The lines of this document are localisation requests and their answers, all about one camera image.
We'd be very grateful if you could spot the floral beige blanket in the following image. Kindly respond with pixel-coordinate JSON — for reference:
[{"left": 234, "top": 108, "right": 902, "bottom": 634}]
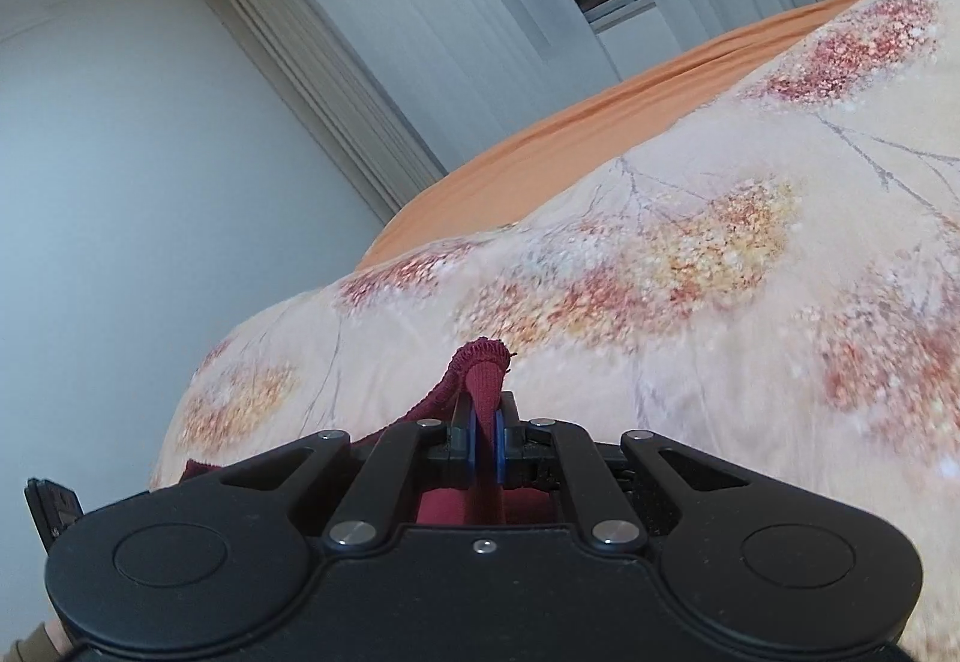
[{"left": 148, "top": 0, "right": 960, "bottom": 662}]

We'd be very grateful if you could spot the orange bed sheet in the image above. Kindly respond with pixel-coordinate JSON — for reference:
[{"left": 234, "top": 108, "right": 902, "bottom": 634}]
[{"left": 352, "top": 0, "right": 835, "bottom": 273}]

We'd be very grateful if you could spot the beige curtain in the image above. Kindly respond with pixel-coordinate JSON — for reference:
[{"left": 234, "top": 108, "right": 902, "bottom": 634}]
[{"left": 187, "top": 0, "right": 451, "bottom": 226}]

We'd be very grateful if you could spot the maroon long-sleeve shirt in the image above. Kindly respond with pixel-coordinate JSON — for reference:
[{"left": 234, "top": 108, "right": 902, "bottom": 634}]
[{"left": 180, "top": 337, "right": 563, "bottom": 528}]

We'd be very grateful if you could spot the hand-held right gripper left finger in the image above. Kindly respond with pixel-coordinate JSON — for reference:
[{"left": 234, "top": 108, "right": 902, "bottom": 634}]
[{"left": 217, "top": 399, "right": 485, "bottom": 552}]

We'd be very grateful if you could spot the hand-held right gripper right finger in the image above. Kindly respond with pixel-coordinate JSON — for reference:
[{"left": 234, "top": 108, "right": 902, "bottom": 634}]
[{"left": 491, "top": 392, "right": 751, "bottom": 553}]

